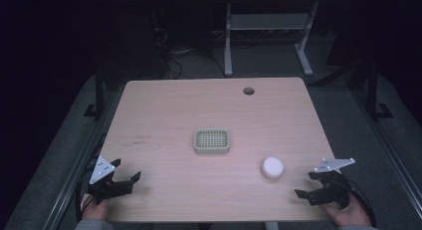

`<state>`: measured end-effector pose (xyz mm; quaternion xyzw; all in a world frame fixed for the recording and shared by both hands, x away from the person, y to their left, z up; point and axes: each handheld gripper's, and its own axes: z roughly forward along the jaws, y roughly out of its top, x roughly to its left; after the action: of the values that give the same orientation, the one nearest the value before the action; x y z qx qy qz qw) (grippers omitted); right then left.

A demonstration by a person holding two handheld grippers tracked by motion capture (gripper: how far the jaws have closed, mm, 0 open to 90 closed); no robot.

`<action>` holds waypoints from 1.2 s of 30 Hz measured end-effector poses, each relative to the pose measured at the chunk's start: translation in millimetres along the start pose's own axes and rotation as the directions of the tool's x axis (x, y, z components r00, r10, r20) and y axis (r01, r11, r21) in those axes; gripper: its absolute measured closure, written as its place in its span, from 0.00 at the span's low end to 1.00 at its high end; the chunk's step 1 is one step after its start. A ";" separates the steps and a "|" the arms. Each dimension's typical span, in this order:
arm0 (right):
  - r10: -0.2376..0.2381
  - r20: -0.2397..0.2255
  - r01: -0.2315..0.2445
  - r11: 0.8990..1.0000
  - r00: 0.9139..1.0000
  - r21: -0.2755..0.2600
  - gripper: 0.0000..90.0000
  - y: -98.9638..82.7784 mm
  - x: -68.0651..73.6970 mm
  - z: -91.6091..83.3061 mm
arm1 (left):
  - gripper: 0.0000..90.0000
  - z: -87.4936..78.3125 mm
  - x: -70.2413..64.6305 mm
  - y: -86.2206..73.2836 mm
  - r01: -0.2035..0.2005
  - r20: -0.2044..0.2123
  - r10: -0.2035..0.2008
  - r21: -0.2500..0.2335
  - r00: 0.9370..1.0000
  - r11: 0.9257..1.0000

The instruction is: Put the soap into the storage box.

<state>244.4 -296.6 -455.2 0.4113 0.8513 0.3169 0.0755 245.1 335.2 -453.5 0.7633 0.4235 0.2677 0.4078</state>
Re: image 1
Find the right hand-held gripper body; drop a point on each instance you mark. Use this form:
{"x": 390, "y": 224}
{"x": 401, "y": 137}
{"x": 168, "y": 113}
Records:
{"x": 331, "y": 186}

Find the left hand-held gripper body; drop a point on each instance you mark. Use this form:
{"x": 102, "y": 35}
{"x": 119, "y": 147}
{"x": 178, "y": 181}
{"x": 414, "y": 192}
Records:
{"x": 105, "y": 185}

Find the white round soap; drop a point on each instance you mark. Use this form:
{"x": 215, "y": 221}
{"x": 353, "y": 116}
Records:
{"x": 272, "y": 167}

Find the white grid tray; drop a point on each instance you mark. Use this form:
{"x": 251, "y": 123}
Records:
{"x": 211, "y": 141}

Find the person's left hand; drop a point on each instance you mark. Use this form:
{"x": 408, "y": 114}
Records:
{"x": 94, "y": 210}

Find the person's right hand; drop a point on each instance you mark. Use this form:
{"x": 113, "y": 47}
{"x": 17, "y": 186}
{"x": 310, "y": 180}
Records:
{"x": 350, "y": 214}

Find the white table leg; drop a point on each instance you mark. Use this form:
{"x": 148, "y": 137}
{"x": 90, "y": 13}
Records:
{"x": 272, "y": 226}

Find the black metal stand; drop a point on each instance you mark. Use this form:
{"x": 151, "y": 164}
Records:
{"x": 373, "y": 90}
{"x": 98, "y": 90}

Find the grey floor rail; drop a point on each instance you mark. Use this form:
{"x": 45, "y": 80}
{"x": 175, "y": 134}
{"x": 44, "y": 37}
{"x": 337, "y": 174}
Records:
{"x": 388, "y": 150}
{"x": 73, "y": 177}

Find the white metal desk frame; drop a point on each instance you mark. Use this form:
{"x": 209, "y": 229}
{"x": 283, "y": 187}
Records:
{"x": 265, "y": 21}

